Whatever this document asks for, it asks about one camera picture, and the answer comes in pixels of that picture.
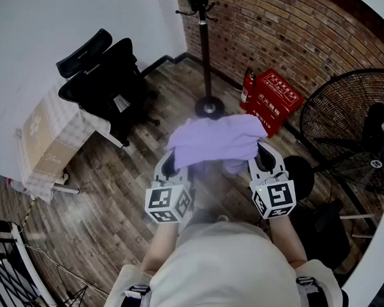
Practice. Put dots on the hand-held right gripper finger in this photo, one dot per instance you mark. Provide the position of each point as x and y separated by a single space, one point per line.
280 160
253 169

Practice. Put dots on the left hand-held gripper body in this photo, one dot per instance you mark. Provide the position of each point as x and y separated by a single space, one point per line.
163 202

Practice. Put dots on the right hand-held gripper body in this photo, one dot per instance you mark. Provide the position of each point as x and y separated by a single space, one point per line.
276 199

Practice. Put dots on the purple clothes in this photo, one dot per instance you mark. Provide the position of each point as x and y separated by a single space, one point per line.
215 138

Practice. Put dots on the black coat stand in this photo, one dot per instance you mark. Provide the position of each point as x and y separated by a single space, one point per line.
206 60

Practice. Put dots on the person's left forearm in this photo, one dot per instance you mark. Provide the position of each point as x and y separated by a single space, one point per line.
160 244

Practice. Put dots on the person's right forearm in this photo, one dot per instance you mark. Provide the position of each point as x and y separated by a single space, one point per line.
287 241

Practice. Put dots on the person's shoe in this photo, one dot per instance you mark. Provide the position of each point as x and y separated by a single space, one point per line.
222 218

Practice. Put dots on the red fire extinguisher box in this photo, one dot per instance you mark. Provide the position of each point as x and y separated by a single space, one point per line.
272 99

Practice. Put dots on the black bag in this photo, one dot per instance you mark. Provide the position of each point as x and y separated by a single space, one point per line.
329 234

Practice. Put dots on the red fire extinguisher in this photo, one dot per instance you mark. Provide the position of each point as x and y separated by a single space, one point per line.
246 91

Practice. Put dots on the black floor fan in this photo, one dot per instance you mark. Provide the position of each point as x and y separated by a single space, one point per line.
350 126

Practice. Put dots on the person's white shirt torso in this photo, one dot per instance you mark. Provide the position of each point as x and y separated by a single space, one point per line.
224 273

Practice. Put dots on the grey desk foot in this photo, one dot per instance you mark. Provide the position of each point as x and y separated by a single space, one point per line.
65 186

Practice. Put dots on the black office chair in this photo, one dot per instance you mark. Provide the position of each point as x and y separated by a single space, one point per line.
109 81

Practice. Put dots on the cardboard box with checked wrap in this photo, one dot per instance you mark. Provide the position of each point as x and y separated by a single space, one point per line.
48 142

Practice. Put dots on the black metal rack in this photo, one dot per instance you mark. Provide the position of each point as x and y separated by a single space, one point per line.
0 261

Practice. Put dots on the white table frame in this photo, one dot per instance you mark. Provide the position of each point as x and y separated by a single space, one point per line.
358 217

